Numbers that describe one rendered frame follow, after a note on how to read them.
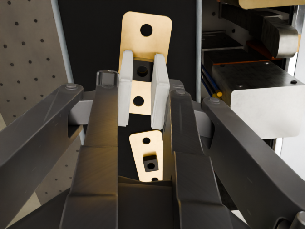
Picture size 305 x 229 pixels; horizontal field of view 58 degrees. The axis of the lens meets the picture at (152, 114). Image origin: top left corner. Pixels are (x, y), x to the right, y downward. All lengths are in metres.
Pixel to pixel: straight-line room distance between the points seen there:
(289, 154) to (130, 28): 0.46
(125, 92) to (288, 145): 0.47
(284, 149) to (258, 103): 0.22
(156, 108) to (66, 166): 0.81
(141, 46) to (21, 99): 0.68
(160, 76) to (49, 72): 0.67
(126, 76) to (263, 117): 0.27
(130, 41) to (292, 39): 0.22
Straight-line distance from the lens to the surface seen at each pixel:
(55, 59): 0.80
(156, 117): 0.16
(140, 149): 0.33
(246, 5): 0.38
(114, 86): 0.15
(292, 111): 0.42
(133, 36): 0.22
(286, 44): 0.38
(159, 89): 0.16
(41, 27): 0.79
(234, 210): 0.57
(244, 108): 0.39
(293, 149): 0.60
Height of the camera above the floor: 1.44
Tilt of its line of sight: 63 degrees down
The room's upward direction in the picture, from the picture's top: 176 degrees clockwise
